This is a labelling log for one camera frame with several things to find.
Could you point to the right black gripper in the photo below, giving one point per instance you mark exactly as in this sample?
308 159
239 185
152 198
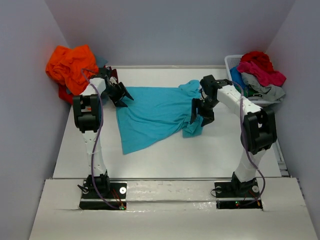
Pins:
208 117

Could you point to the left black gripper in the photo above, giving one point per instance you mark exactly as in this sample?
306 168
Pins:
121 93

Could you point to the teal t shirt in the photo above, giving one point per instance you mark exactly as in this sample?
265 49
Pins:
156 113

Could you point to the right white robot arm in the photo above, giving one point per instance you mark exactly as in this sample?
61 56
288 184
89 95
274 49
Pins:
258 133

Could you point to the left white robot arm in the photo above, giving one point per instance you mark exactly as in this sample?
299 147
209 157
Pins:
89 119

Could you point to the dark red folded shirt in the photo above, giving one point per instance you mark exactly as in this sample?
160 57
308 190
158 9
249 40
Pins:
112 75

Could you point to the blue t shirt in basket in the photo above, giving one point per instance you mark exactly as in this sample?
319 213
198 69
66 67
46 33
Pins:
237 78

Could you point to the green garment in basket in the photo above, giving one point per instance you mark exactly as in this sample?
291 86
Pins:
250 93

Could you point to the white plastic laundry basket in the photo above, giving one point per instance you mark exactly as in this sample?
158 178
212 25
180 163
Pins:
232 61

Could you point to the orange t shirt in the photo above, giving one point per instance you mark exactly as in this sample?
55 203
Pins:
71 67

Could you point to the magenta t shirt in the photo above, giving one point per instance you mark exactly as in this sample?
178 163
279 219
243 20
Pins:
275 78

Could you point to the grey t shirt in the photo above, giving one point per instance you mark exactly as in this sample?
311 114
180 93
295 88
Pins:
269 93

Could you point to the red t shirt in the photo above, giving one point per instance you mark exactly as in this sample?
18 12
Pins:
261 59

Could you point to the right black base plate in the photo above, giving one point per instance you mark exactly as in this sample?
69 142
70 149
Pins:
228 199

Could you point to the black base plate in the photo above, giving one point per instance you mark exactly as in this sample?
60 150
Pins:
228 199
114 200

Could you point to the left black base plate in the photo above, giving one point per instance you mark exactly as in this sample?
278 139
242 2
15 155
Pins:
114 200

